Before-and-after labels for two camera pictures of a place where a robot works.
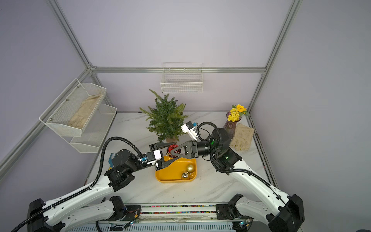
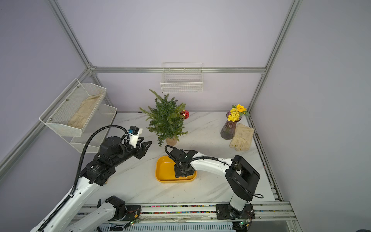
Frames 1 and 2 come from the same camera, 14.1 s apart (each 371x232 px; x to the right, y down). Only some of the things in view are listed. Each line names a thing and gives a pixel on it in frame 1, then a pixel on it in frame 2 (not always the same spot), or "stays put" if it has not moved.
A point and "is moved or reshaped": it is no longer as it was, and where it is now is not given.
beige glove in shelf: (80, 117) stays put
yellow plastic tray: (173, 172) stays put
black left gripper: (163, 164) to (140, 152)
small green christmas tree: (166, 118) stays put
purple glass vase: (230, 126) stays put
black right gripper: (193, 150) to (178, 172)
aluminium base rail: (173, 217) stays put
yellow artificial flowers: (236, 111) stays put
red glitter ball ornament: (169, 149) is moved or reshaped
